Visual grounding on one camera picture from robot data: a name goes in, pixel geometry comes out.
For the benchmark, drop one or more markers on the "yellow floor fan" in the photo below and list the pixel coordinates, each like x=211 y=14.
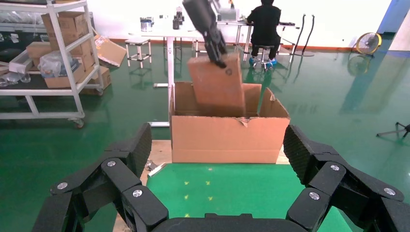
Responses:
x=368 y=43

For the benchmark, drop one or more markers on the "chrome wheeled stool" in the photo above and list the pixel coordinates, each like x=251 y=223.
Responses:
x=263 y=59

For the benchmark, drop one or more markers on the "white tray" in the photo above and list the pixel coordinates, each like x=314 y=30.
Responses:
x=22 y=64

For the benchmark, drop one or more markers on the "low cardboard box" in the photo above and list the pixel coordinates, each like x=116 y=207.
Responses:
x=101 y=81

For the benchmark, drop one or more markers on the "leaning flat cardboard sheet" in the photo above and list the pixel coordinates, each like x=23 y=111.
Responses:
x=110 y=52

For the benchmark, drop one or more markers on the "green table cloth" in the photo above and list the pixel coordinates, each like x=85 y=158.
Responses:
x=240 y=192

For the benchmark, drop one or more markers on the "person in black clothes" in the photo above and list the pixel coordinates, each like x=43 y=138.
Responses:
x=264 y=25

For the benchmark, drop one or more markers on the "black tripod stand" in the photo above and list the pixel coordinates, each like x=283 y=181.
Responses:
x=398 y=130

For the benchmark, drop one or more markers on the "white framed work table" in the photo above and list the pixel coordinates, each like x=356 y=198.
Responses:
x=237 y=24

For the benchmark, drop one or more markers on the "small taped cardboard box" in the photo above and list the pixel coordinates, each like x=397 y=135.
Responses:
x=217 y=86

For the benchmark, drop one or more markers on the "printed cardboard box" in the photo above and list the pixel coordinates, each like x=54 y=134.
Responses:
x=69 y=25

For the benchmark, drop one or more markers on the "clear plastic bag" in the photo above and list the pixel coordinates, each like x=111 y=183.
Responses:
x=54 y=64

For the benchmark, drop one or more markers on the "metal can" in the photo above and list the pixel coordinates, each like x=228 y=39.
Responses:
x=146 y=25

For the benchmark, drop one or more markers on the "metal binder clip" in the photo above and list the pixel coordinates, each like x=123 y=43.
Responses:
x=156 y=169

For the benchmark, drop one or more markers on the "small white square stool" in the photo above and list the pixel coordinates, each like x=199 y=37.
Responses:
x=138 y=48

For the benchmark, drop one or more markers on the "stacked cardboard box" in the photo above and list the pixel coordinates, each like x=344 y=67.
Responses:
x=86 y=54

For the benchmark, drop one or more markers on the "large open cardboard carton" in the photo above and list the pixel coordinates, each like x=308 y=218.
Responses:
x=224 y=141

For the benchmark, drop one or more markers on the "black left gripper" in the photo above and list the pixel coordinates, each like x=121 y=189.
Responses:
x=201 y=16

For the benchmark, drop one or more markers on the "black bottles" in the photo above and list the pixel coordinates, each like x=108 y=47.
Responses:
x=177 y=20

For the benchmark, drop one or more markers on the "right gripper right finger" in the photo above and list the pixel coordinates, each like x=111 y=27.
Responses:
x=346 y=192

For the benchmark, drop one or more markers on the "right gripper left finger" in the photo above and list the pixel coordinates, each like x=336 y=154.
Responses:
x=105 y=192

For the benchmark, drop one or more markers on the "grey box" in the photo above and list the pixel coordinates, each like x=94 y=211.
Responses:
x=229 y=14

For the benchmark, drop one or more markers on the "white desk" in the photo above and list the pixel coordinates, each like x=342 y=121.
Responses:
x=170 y=57

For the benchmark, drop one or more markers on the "white wheeled shelf rack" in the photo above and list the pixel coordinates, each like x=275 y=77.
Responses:
x=64 y=57

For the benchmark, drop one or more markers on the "small plain cardboard box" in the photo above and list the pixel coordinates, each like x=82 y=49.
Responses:
x=38 y=49

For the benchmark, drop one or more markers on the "flat wide cardboard box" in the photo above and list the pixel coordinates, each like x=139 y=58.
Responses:
x=64 y=80

